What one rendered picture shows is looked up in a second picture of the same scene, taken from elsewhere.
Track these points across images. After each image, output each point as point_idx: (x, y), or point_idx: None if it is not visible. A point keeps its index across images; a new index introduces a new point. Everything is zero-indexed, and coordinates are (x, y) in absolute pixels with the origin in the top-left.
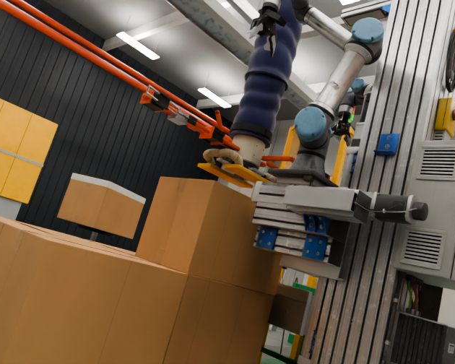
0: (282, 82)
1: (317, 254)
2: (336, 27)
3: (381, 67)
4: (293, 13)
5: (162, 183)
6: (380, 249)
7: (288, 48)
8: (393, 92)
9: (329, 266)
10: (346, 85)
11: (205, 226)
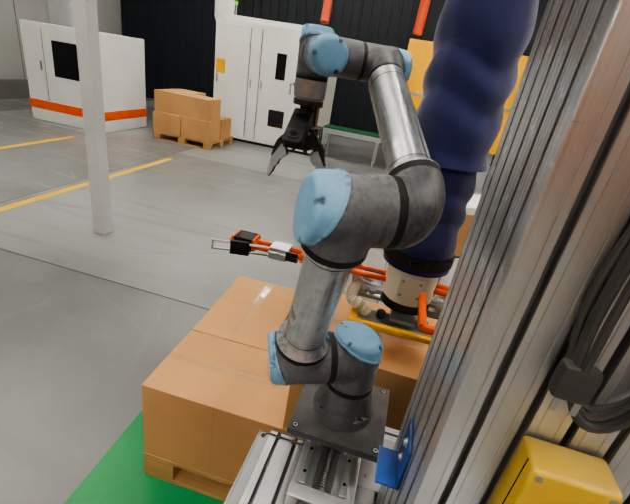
0: (447, 172)
1: None
2: (384, 131)
3: (467, 242)
4: (471, 10)
5: None
6: None
7: (461, 98)
8: (445, 335)
9: None
10: (306, 316)
11: (295, 389)
